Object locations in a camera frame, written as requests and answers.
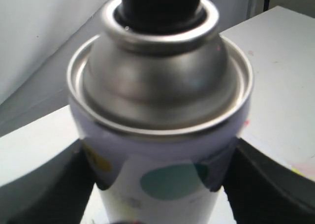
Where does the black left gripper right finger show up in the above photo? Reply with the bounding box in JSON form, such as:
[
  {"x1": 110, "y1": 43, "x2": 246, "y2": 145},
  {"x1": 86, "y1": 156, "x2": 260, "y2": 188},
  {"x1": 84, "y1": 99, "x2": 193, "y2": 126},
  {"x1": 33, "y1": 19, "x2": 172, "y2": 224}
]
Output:
[{"x1": 223, "y1": 139, "x2": 315, "y2": 224}]

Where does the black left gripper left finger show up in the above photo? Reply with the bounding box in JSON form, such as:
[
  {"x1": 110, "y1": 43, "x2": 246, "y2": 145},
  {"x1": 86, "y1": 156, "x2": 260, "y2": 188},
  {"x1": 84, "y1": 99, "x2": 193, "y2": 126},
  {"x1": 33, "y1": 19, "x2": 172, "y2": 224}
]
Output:
[{"x1": 0, "y1": 140, "x2": 95, "y2": 224}]

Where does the white backdrop cloth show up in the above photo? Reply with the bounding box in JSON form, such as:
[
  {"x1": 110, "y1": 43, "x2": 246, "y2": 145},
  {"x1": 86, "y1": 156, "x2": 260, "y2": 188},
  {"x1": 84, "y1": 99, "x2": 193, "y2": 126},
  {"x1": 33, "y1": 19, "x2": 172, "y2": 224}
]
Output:
[{"x1": 0, "y1": 0, "x2": 119, "y2": 106}]

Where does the white spray paint can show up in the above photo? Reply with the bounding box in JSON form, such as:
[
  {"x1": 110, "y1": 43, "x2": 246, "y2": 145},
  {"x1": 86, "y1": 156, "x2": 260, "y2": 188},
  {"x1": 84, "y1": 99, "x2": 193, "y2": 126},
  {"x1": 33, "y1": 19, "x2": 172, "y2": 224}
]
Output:
[{"x1": 67, "y1": 0, "x2": 253, "y2": 224}]

